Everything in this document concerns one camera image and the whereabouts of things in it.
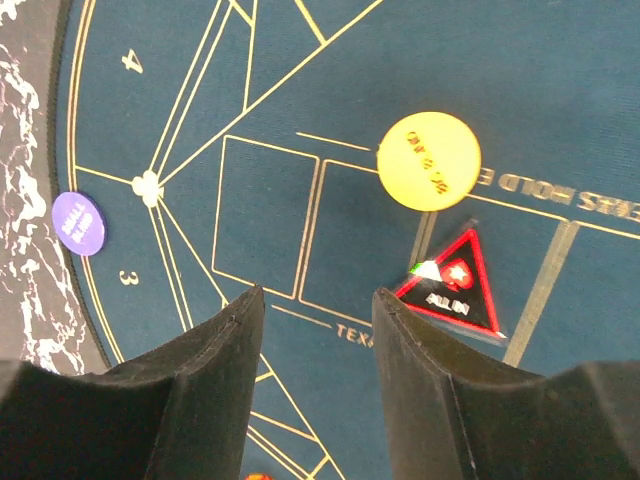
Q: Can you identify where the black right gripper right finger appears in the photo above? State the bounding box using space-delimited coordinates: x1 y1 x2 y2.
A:
372 288 639 479

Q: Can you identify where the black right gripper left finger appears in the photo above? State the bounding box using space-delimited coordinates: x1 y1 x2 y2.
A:
1 286 265 479

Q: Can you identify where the purple small blind button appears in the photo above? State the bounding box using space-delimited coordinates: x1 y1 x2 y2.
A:
52 191 106 256

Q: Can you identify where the yellow big blind button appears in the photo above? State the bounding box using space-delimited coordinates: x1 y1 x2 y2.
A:
376 111 482 212

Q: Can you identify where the orange poker chip stack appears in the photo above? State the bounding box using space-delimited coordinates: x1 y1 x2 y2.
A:
244 472 274 480

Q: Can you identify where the round blue poker mat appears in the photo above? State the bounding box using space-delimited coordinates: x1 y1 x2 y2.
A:
56 1 639 479

